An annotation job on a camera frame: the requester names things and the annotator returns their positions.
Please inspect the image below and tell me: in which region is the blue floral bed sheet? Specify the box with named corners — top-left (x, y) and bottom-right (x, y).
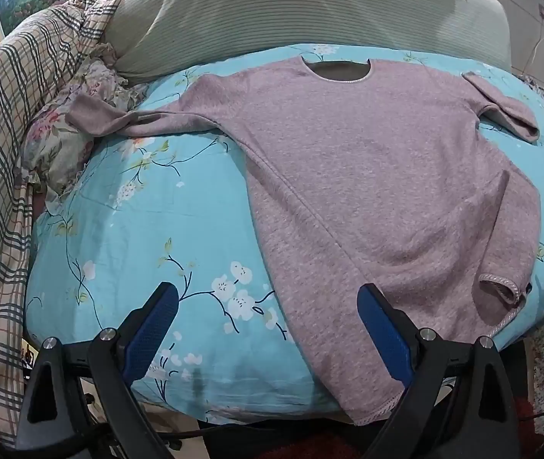
top-left (23, 43), bottom-right (544, 426)

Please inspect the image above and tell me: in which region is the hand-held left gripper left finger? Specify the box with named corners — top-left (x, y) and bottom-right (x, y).
top-left (16, 282), bottom-right (179, 459)

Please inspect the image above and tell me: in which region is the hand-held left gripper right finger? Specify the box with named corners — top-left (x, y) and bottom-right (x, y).
top-left (357, 283), bottom-right (521, 459)

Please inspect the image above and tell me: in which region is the pink knit sweater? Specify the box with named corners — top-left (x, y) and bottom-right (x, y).
top-left (67, 56), bottom-right (542, 427)

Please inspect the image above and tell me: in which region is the white cable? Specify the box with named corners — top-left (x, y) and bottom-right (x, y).
top-left (529, 14), bottom-right (544, 65)

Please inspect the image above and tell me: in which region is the floral ruffled cloth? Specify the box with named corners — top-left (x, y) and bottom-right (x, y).
top-left (16, 43), bottom-right (150, 211)

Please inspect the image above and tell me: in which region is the red cloth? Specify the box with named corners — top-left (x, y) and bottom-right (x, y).
top-left (513, 394), bottom-right (544, 438)

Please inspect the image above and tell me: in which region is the green striped pillow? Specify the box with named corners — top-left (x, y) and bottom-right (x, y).
top-left (102, 0), bottom-right (514, 84)

